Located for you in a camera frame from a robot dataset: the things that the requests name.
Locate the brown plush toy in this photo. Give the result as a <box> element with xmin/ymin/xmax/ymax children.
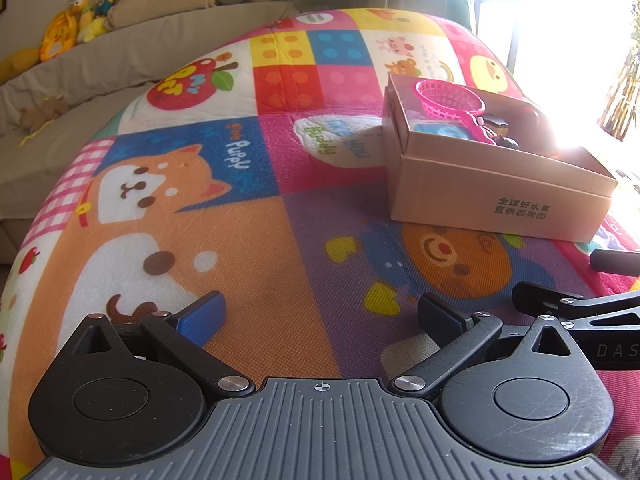
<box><xmin>19</xmin><ymin>96</ymin><xmax>69</xmax><ymax>131</ymax></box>

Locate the beige cushion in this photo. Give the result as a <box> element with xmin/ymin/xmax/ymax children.
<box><xmin>105</xmin><ymin>0</ymin><xmax>217</xmax><ymax>31</ymax></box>

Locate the pink plastic toy strainer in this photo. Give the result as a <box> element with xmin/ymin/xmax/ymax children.
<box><xmin>411</xmin><ymin>80</ymin><xmax>501</xmax><ymax>147</ymax></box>

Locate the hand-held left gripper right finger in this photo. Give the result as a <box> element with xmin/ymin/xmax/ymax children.
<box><xmin>392</xmin><ymin>292</ymin><xmax>576</xmax><ymax>401</ymax></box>

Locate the beige sofa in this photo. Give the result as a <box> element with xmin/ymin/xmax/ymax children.
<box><xmin>0</xmin><ymin>0</ymin><xmax>301</xmax><ymax>266</ymax></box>

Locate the dark doll keychain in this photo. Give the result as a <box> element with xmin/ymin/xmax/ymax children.
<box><xmin>475</xmin><ymin>115</ymin><xmax>522</xmax><ymax>152</ymax></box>

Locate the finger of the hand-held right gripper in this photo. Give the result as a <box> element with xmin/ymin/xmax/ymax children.
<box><xmin>512</xmin><ymin>281</ymin><xmax>640</xmax><ymax>330</ymax></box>
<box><xmin>590</xmin><ymin>249</ymin><xmax>640</xmax><ymax>276</ymax></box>

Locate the colourful cartoon play mat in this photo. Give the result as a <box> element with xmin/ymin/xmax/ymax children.
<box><xmin>0</xmin><ymin>7</ymin><xmax>640</xmax><ymax>480</ymax></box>

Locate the yellow duck plush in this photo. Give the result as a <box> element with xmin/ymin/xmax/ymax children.
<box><xmin>70</xmin><ymin>0</ymin><xmax>107</xmax><ymax>44</ymax></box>

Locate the yellow round plush bag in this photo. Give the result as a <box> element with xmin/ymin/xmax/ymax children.
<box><xmin>39</xmin><ymin>10</ymin><xmax>81</xmax><ymax>63</ymax></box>

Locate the blue tissue packet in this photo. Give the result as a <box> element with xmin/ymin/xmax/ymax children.
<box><xmin>412</xmin><ymin>120</ymin><xmax>473</xmax><ymax>142</ymax></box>

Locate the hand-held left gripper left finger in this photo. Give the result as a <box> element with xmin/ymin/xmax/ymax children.
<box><xmin>72</xmin><ymin>291</ymin><xmax>256</xmax><ymax>398</ymax></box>

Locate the pink cardboard box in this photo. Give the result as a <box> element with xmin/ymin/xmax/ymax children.
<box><xmin>382</xmin><ymin>74</ymin><xmax>619</xmax><ymax>241</ymax></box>

